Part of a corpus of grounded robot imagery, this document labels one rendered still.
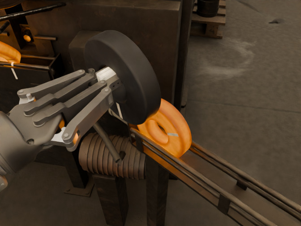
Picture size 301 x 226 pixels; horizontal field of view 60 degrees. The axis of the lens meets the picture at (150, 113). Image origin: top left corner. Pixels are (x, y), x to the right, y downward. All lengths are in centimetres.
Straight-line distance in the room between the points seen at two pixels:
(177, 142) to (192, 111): 111
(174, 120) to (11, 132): 32
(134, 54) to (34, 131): 16
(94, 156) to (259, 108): 124
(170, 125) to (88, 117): 25
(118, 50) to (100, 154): 50
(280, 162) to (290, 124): 30
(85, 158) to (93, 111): 48
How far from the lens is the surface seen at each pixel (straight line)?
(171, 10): 74
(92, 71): 39
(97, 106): 35
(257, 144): 159
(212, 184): 55
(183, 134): 56
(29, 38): 95
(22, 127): 36
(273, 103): 188
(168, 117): 54
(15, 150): 33
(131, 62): 35
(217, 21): 240
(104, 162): 81
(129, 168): 80
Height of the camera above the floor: 117
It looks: 45 degrees down
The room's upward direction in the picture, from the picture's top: straight up
